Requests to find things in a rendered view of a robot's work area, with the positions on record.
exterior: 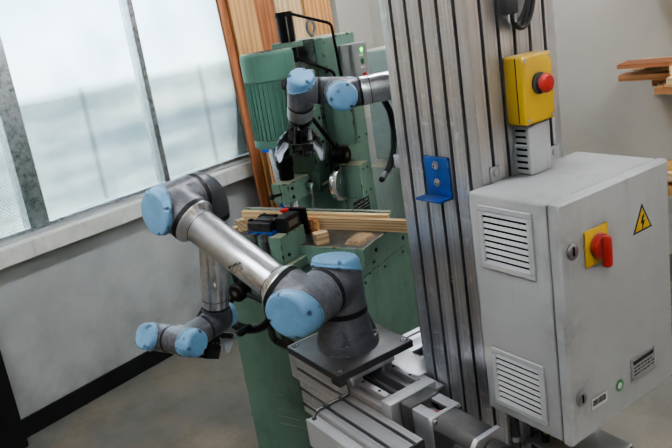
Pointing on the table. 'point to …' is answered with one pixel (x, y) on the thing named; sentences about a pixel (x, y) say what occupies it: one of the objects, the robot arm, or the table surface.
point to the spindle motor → (267, 93)
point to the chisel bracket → (291, 189)
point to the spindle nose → (286, 167)
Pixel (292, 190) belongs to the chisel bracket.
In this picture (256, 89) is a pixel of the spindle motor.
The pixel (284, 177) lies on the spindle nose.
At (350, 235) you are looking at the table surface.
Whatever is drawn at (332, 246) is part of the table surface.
